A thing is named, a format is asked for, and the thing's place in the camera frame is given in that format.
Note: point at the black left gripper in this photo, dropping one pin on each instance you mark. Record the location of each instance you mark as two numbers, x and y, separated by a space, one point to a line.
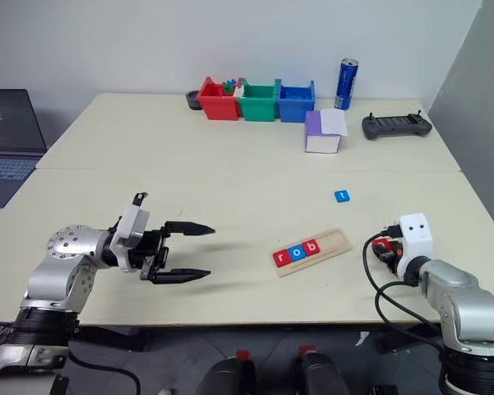
152 251

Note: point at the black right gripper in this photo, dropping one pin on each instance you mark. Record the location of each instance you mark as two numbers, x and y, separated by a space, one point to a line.
393 257

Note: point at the red letter tile o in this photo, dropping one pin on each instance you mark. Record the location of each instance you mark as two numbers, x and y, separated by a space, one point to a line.
382 245

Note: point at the wooden letter tray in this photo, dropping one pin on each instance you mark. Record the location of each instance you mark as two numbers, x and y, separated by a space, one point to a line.
333 243

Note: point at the red letter tile b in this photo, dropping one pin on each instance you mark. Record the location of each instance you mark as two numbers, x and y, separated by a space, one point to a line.
312 247

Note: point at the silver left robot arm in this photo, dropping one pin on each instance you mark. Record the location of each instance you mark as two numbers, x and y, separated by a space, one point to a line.
66 263

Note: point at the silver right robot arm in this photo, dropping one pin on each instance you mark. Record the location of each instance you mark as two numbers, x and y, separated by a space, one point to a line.
469 304

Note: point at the blue letter tile t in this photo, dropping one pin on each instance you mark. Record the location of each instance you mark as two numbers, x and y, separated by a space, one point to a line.
342 196

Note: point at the blue letter tile o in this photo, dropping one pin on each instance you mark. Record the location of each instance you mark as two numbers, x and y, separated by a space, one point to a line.
297 253

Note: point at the red letter tile r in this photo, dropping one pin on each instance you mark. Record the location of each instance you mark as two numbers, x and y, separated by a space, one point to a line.
282 257

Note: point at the white paper scrap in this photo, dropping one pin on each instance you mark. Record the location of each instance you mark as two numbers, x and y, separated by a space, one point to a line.
362 338

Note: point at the red tape marker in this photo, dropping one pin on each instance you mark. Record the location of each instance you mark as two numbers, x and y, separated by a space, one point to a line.
306 350
243 354

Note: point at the grey handheld controller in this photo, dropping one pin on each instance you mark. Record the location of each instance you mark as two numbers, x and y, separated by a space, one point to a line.
397 125

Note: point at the dark rounded shape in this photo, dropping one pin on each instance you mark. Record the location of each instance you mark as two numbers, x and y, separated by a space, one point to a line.
323 374
226 378

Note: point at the purple covered book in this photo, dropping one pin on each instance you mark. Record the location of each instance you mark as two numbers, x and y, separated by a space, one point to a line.
319 140

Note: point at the white paper sheet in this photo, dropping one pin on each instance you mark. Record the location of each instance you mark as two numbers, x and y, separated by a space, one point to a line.
334 122

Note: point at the red plastic bin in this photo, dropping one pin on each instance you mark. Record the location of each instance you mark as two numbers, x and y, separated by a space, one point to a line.
218 105

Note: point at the black round holder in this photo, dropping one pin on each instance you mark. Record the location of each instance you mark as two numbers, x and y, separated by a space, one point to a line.
190 100

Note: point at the green plastic bin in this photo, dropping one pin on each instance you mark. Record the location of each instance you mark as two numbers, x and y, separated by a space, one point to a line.
257 106

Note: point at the green toy block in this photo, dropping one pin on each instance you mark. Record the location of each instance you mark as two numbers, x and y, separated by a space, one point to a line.
229 88

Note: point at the blue toy block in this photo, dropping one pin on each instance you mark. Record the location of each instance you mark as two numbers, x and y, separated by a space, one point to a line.
231 82

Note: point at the blue drink can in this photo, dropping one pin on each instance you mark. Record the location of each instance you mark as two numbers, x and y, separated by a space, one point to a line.
346 84

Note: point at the blue plastic bin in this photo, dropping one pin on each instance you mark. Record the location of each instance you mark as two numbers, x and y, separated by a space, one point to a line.
296 106

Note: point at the grey laptop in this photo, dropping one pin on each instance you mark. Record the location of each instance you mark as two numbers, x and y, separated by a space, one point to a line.
8 131

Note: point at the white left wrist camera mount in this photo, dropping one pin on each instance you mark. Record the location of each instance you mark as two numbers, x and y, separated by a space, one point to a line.
127 234

